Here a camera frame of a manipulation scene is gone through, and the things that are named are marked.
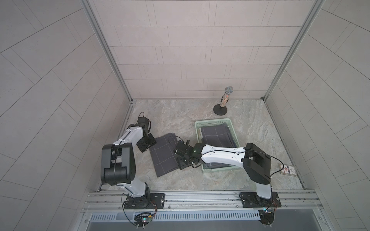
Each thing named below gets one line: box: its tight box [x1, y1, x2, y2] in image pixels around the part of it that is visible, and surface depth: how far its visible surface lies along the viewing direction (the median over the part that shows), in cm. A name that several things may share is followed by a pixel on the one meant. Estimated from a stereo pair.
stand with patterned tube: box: [213, 85, 234, 116], surface depth 101 cm
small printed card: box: [278, 163, 298, 177], surface depth 82 cm
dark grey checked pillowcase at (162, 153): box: [148, 132, 180, 178], surface depth 86 cm
